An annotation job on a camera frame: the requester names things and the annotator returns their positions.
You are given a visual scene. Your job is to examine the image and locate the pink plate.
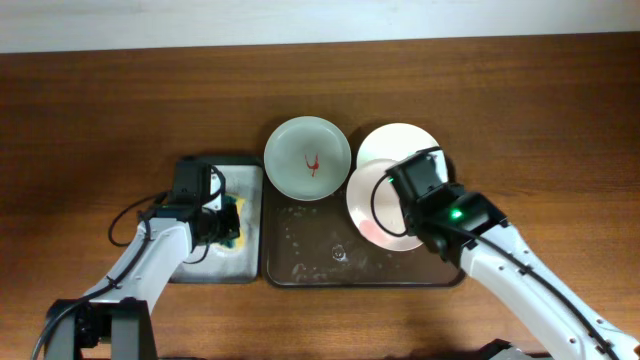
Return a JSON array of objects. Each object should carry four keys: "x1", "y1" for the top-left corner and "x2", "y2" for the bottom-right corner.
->
[{"x1": 346, "y1": 173, "x2": 423, "y2": 252}]

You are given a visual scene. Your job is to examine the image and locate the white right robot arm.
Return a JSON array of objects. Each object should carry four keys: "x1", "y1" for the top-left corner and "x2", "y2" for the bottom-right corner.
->
[{"x1": 383, "y1": 147, "x2": 639, "y2": 359}]

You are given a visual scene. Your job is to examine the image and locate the grey-green plate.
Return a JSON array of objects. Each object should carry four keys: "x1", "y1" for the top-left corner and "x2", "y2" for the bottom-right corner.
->
[{"x1": 264, "y1": 116, "x2": 351, "y2": 201}]

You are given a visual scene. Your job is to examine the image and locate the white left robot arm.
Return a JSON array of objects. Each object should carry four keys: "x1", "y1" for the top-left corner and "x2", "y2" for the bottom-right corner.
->
[{"x1": 31, "y1": 158, "x2": 240, "y2": 359}]

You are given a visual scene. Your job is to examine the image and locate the yellow green sponge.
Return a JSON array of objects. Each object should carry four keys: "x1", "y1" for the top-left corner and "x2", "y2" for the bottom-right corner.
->
[{"x1": 214, "y1": 195, "x2": 246, "y2": 250}]

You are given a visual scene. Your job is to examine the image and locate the cream white plate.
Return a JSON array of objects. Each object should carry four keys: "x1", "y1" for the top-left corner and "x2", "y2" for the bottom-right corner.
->
[{"x1": 349, "y1": 123, "x2": 449, "y2": 184}]

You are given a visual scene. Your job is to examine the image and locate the brown wet tray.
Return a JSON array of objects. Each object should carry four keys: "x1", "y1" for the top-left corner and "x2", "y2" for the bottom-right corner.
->
[{"x1": 261, "y1": 176, "x2": 464, "y2": 288}]

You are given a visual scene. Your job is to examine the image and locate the small metal tray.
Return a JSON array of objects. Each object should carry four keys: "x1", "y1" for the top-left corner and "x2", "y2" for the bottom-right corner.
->
[{"x1": 171, "y1": 156, "x2": 264, "y2": 284}]

